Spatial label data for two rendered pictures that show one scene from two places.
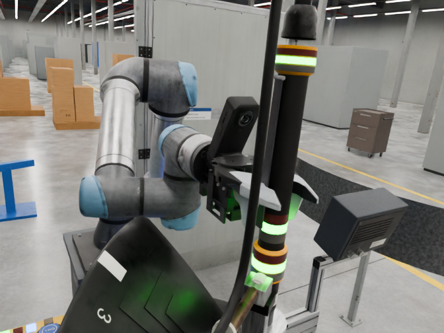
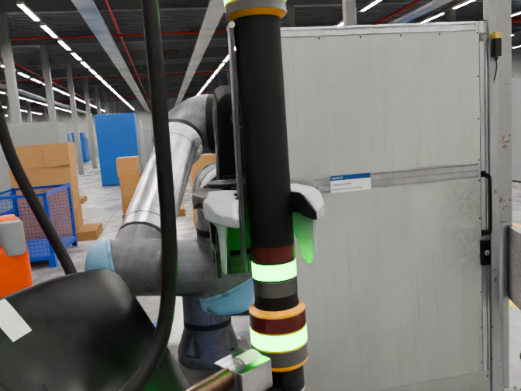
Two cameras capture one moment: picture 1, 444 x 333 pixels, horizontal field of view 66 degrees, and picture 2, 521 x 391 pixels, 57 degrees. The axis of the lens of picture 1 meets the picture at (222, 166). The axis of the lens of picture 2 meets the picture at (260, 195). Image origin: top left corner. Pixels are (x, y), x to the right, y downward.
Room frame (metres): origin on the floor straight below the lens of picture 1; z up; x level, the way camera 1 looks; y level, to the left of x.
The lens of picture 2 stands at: (0.05, -0.19, 1.55)
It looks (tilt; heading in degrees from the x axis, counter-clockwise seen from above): 8 degrees down; 20
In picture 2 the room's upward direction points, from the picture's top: 4 degrees counter-clockwise
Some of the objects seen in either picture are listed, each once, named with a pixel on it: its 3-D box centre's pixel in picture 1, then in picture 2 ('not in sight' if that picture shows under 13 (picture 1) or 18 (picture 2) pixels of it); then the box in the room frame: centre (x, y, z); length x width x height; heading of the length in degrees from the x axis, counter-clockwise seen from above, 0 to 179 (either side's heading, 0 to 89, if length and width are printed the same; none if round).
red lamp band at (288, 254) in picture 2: (275, 214); (272, 250); (0.39, -0.07, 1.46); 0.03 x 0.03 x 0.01
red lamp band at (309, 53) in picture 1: (296, 52); not in sight; (0.39, -0.07, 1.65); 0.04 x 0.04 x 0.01
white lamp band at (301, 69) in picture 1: (294, 68); (255, 10); (0.39, -0.07, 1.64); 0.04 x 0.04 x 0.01
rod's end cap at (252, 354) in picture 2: (258, 283); (247, 366); (0.35, -0.06, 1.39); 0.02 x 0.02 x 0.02; 66
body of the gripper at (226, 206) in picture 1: (228, 178); (244, 215); (0.48, -0.01, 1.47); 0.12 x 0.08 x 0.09; 31
